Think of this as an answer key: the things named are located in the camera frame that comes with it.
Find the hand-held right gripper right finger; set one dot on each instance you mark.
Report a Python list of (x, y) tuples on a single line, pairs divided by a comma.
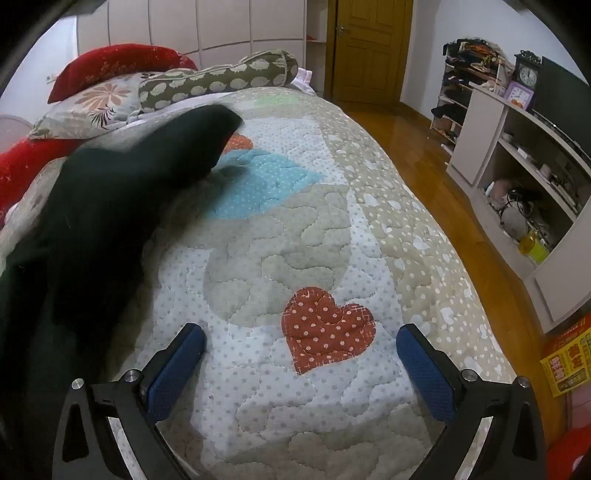
[(425, 374)]

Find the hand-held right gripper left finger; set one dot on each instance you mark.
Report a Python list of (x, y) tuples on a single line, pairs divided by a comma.
[(178, 364)]

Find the black pants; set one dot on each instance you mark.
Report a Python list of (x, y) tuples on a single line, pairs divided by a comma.
[(92, 221)]

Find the yellow and red carton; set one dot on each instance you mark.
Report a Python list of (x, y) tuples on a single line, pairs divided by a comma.
[(568, 360)]

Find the yellow bottle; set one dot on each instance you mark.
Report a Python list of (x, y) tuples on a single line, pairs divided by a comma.
[(533, 249)]

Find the heart patterned quilt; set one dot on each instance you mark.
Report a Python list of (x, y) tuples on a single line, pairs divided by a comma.
[(300, 240)]

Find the long red pillow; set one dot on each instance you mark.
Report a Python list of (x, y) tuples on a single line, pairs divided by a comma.
[(23, 170)]

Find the white television cabinet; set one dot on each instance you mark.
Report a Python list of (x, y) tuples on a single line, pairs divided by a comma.
[(480, 129)]

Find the floral pillow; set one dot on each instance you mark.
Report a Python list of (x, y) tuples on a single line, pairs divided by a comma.
[(92, 101)]

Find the green patterned bolster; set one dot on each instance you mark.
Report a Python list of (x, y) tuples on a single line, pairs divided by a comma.
[(221, 76)]

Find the small purple clock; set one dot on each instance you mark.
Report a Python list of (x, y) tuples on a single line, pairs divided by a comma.
[(519, 94)]

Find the shoe rack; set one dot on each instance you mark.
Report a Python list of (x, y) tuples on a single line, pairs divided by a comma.
[(455, 78)]

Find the red embroidered pillow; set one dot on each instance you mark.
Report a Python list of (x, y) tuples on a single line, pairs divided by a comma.
[(106, 64)]

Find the pale pink bedsheet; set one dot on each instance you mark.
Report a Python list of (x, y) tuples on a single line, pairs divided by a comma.
[(305, 81)]

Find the black television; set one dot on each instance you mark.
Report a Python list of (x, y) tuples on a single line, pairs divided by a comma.
[(563, 92)]

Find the dark mantel clock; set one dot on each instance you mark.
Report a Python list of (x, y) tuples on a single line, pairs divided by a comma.
[(528, 74)]

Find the wooden door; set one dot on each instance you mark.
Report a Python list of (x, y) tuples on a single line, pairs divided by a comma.
[(369, 46)]

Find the white wardrobe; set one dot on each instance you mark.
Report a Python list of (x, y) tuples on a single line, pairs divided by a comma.
[(184, 23)]

